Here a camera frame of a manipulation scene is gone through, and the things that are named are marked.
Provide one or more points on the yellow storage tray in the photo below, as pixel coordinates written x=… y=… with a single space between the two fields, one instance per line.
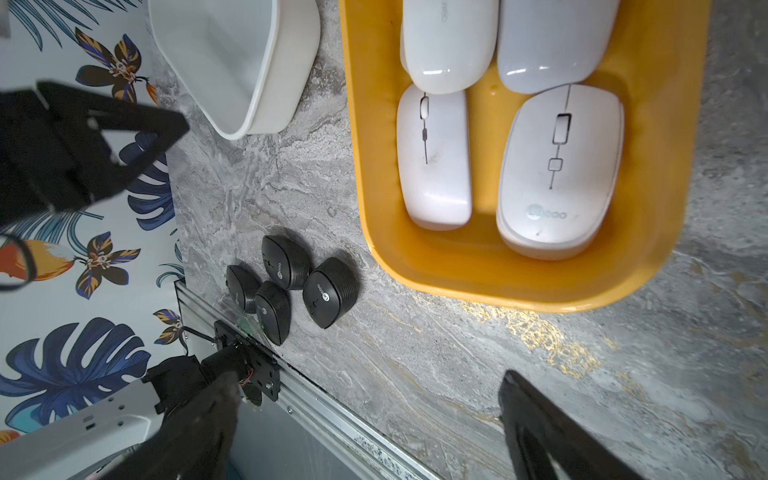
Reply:
x=654 y=63

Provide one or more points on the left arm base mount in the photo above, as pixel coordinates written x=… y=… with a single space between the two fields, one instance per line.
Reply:
x=249 y=363

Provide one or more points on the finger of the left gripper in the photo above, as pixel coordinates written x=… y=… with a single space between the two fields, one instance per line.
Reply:
x=54 y=156

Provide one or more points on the white storage tray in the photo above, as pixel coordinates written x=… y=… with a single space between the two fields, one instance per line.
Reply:
x=245 y=63

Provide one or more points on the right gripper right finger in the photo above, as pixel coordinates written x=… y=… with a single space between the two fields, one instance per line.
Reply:
x=538 y=433

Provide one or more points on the aluminium front rail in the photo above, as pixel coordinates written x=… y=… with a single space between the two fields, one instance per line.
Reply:
x=293 y=429

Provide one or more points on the white mouse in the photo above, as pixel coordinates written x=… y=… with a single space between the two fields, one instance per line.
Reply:
x=559 y=171
x=433 y=158
x=448 y=44
x=544 y=44

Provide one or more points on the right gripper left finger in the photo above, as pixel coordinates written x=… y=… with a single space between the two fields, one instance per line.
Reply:
x=170 y=425

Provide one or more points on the black mouse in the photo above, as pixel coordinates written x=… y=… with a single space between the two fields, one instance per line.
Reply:
x=273 y=309
x=286 y=262
x=243 y=286
x=330 y=291

